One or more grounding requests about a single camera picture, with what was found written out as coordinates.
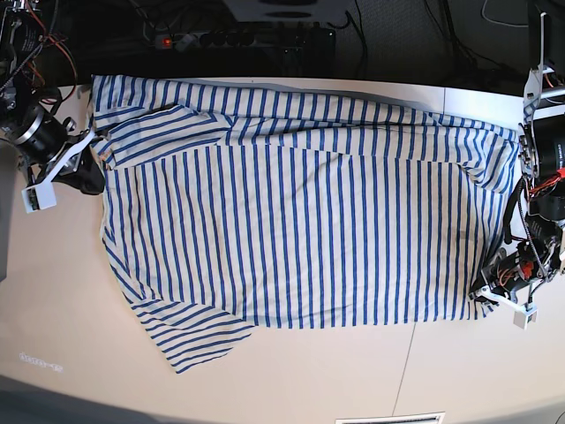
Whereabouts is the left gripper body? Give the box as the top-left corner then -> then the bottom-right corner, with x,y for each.
470,240 -> 561,305

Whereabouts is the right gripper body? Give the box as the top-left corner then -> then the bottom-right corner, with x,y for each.
11,110 -> 95,177

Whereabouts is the blue white striped T-shirt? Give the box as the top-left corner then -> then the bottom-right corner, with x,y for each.
91,76 -> 518,373

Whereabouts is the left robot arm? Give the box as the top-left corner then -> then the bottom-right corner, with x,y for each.
470,1 -> 564,311

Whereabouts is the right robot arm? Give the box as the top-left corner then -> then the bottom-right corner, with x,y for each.
1,1 -> 105,195

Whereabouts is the black power strip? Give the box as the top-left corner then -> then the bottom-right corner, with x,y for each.
151,26 -> 335,52

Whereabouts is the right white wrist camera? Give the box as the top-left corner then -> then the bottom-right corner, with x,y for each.
22,130 -> 97,213

